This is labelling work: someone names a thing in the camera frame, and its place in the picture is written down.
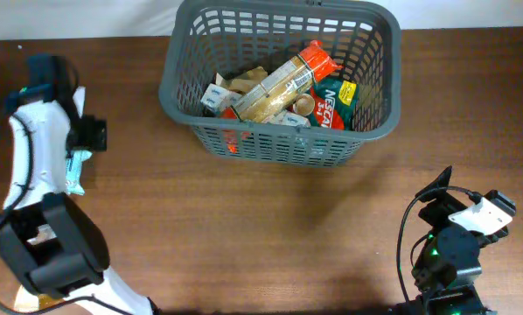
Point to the green Nescafe coffee bag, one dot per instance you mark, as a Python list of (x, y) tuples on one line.
[(334, 103)]

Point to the pink blue tissue multipack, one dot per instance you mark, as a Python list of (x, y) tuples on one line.
[(218, 101)]

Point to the mint green snack packet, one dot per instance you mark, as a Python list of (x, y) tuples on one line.
[(74, 170)]

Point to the orange spaghetti packet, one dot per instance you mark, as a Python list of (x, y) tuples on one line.
[(280, 89)]

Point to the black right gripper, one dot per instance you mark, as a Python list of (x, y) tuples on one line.
[(439, 206)]

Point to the grey plastic basket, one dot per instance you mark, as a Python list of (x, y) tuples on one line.
[(229, 37)]

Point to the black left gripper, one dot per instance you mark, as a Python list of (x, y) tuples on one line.
[(94, 134)]

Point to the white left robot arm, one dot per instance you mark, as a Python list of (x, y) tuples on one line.
[(59, 256)]

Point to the white brown cookie bag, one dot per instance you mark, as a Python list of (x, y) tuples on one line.
[(24, 300)]

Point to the cream paper pouch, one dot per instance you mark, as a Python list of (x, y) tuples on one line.
[(243, 83)]

